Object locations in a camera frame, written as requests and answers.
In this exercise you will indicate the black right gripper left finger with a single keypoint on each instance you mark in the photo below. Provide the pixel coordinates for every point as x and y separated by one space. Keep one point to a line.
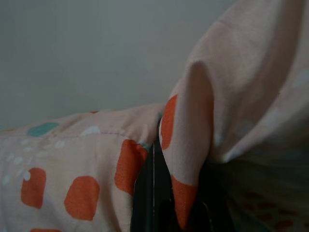
149 193

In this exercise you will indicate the pink patterned pillow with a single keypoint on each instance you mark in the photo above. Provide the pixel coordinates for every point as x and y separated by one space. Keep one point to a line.
72 169

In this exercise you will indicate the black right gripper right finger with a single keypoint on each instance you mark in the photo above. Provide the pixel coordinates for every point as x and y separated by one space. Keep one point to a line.
212 200

